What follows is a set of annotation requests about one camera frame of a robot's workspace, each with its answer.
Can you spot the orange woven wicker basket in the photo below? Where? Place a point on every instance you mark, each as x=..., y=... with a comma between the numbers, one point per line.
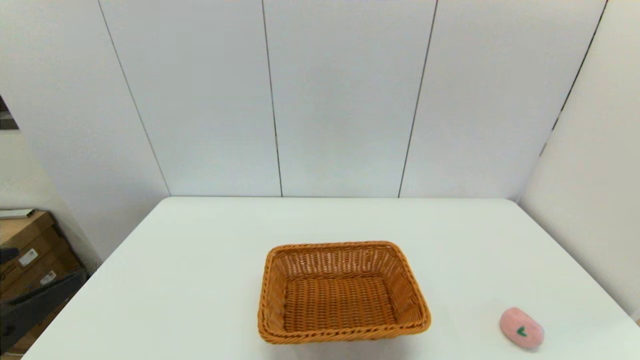
x=340, y=300

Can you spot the pink toy peach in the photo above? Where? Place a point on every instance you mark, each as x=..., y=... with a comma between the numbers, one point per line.
x=517, y=325

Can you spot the flat white board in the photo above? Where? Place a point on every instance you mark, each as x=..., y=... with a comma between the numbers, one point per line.
x=15, y=214

